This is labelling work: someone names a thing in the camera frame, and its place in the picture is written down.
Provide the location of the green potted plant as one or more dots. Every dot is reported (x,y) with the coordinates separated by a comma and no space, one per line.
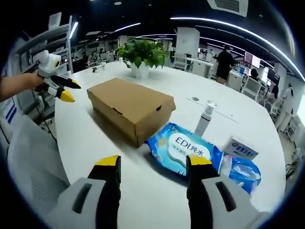
(143,55)

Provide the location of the blue wet wipes pack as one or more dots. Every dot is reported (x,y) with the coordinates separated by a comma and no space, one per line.
(176,145)

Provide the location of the blue white poster board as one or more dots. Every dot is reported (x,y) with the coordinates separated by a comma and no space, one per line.
(8,110)

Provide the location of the brown cardboard shoe box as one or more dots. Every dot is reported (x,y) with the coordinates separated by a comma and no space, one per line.
(128,100)

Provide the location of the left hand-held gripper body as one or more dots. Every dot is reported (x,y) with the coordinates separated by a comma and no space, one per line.
(51,63)

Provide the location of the white storage shelf rack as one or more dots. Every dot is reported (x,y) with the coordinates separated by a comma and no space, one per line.
(47,40)

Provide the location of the ceiling air conditioner unit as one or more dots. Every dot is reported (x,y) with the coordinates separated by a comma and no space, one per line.
(227,7)

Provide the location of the small black gadget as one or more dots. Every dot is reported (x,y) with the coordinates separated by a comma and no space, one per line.
(98,69)

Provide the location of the person's left hand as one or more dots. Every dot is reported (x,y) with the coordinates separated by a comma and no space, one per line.
(34,81)

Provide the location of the small blue tissue pack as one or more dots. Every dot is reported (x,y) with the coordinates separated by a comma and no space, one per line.
(245,174)

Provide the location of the small white carton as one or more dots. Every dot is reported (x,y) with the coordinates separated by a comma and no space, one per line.
(240,149)

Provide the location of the pink wall screen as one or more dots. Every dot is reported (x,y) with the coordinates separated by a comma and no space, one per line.
(252,60)

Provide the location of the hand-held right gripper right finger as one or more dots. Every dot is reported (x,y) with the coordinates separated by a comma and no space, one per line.
(200,190)

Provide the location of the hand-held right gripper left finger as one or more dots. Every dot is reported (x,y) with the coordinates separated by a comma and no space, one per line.
(107,190)

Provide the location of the table socket panel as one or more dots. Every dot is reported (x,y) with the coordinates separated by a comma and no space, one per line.
(214,109)

